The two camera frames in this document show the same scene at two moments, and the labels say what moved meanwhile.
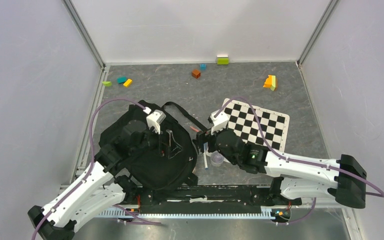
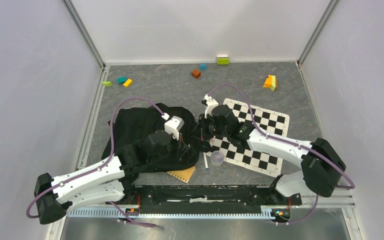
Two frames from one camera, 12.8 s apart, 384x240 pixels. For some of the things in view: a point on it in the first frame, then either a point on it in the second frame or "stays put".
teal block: [121, 79] stays put
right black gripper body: [234, 161] → [210, 128]
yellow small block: [128, 82] stays put
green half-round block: [107, 83] stays put
